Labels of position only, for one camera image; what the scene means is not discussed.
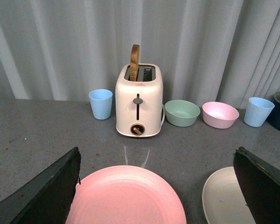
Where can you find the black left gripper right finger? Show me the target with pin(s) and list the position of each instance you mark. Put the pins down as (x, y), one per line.
(259, 182)

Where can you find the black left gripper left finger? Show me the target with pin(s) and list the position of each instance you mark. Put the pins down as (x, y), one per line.
(47, 198)

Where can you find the pink plate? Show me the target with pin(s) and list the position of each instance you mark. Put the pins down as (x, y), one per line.
(125, 195)

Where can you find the cream white plate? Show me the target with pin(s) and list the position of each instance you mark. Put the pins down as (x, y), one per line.
(223, 201)

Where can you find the light blue cup right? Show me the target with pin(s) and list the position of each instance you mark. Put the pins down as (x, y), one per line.
(258, 109)

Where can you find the light blue cup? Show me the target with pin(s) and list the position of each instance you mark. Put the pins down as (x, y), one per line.
(101, 103)
(258, 109)

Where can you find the pink bowl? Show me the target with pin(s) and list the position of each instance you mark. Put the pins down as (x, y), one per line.
(219, 115)

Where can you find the green bowl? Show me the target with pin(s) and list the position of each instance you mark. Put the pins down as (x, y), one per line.
(181, 113)

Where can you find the light blue cup left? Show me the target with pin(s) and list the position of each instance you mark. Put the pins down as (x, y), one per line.
(101, 103)

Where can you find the cream white toaster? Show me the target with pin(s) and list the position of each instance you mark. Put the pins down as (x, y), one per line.
(139, 105)

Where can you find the brown bread slice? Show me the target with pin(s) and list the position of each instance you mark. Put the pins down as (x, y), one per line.
(134, 62)

